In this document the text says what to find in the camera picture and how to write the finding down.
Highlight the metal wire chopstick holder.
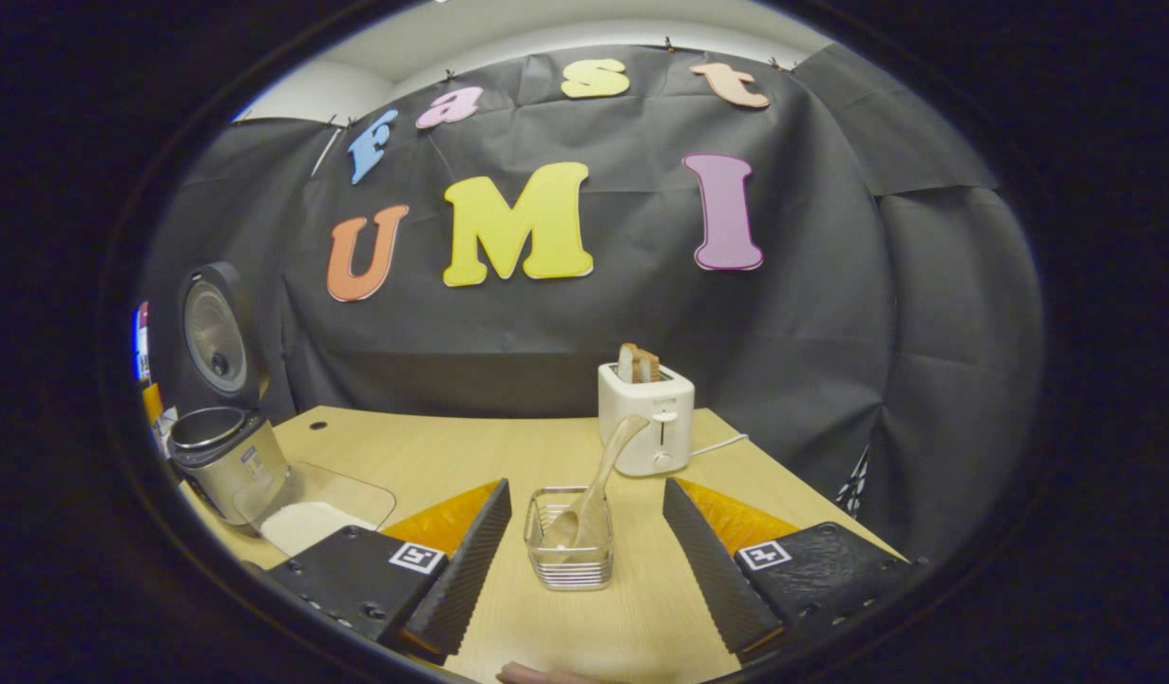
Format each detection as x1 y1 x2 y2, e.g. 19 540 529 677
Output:
525 486 616 592

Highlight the clear plastic rice container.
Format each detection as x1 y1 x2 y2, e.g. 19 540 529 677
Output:
233 463 397 559

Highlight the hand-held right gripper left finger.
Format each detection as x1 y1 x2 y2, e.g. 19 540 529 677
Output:
266 478 512 666

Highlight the bread slice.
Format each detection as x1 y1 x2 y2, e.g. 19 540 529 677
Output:
618 343 662 384

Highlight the wooden spoon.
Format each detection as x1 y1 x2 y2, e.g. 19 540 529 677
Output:
544 414 651 550

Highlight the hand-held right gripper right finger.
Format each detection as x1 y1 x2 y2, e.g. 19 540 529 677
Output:
661 477 928 666

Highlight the white toaster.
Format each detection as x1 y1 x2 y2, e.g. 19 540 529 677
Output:
598 361 697 478

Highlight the computer monitor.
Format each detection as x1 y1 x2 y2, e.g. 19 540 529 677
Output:
133 302 154 383

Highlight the silver black rice cooker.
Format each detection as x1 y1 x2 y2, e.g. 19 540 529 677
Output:
166 261 292 526

